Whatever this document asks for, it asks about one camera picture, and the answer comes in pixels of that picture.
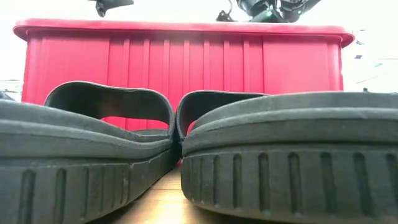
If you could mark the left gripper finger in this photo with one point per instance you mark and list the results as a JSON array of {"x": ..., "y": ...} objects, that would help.
[{"x": 105, "y": 3}]

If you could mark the red plastic bin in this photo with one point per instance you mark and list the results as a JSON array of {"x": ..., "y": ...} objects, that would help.
[{"x": 186, "y": 62}]

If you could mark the large ridged black slide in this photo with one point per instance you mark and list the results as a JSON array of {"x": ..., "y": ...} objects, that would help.
[
  {"x": 77, "y": 146},
  {"x": 280, "y": 130}
]

